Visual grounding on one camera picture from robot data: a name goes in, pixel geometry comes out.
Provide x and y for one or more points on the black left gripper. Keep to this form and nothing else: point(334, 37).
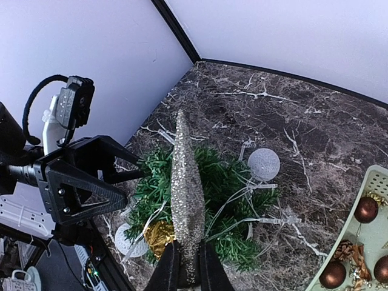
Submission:
point(71, 189)

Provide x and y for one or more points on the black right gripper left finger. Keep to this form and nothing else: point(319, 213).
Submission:
point(166, 273)

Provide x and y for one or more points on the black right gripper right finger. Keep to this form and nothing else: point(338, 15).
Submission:
point(213, 276)

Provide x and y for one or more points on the white woven light ball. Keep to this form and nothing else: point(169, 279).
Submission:
point(125, 245)
point(264, 164)

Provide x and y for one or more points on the gold gift box ornament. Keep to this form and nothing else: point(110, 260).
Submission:
point(158, 235)

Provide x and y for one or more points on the silver glitter star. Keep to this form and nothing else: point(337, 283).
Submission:
point(187, 204)

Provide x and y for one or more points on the small green christmas tree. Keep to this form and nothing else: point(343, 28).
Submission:
point(232, 201)

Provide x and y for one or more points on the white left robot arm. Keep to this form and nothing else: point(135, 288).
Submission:
point(23, 215)

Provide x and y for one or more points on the brown matte bauble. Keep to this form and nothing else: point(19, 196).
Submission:
point(366, 210)
point(380, 270)
point(333, 275)

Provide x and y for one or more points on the brown pine cone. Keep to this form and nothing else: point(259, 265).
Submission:
point(344, 251)

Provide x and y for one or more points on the brown ribbon bow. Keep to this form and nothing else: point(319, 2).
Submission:
point(358, 257)

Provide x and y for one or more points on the pale green perforated basket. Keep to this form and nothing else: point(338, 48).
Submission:
point(373, 236)

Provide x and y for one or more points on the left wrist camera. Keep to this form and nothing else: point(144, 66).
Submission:
point(73, 107)

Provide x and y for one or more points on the white slotted cable duct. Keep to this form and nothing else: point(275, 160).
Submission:
point(91, 279)

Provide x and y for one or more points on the left black frame post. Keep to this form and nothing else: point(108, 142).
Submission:
point(177, 30)

